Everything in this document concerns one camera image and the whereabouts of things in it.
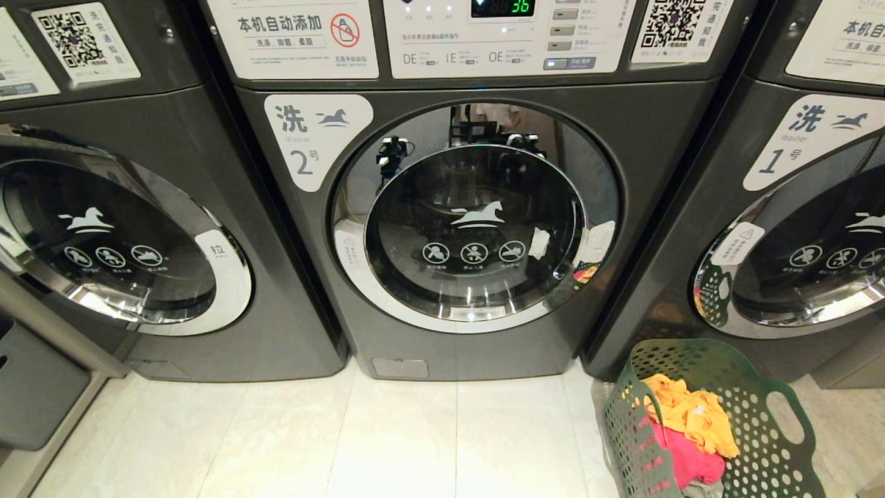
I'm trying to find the grey front-load washing machine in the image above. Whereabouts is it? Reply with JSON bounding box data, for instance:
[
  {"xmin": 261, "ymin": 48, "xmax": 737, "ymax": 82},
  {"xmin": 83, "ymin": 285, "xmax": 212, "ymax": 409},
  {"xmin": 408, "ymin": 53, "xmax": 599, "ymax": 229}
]
[
  {"xmin": 582, "ymin": 0, "xmax": 885, "ymax": 389},
  {"xmin": 0, "ymin": 0, "xmax": 348, "ymax": 383},
  {"xmin": 197, "ymin": 0, "xmax": 758, "ymax": 382}
]

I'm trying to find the green perforated laundry basket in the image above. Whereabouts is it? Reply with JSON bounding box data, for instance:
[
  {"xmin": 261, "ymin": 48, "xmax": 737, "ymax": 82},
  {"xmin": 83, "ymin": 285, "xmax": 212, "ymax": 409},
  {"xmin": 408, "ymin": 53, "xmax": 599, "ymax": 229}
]
[{"xmin": 600, "ymin": 338, "xmax": 827, "ymax": 498}]

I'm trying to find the round chrome washer door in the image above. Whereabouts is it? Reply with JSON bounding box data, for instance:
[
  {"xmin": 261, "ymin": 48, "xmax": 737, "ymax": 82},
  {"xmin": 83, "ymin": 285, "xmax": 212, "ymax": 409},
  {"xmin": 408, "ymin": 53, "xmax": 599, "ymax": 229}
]
[
  {"xmin": 0, "ymin": 133, "xmax": 254, "ymax": 338},
  {"xmin": 330, "ymin": 101, "xmax": 622, "ymax": 335},
  {"xmin": 692, "ymin": 136, "xmax": 885, "ymax": 340}
]

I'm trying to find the yellow garment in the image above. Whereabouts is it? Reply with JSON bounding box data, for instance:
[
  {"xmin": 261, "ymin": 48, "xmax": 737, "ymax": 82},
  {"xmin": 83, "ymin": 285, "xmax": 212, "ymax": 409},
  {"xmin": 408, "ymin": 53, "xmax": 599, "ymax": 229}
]
[{"xmin": 642, "ymin": 374, "xmax": 740, "ymax": 459}]

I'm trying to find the pink garment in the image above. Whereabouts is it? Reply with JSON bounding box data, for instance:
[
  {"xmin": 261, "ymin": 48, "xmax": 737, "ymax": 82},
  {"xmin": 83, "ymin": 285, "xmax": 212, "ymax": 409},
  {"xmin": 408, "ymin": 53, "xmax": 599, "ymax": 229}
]
[{"xmin": 635, "ymin": 415, "xmax": 726, "ymax": 492}]

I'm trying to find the grey cabinet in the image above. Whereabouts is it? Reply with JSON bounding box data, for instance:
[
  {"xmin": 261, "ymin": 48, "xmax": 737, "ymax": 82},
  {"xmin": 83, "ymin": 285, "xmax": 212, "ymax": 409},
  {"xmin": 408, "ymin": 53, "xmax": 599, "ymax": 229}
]
[{"xmin": 0, "ymin": 270, "xmax": 130, "ymax": 498}]

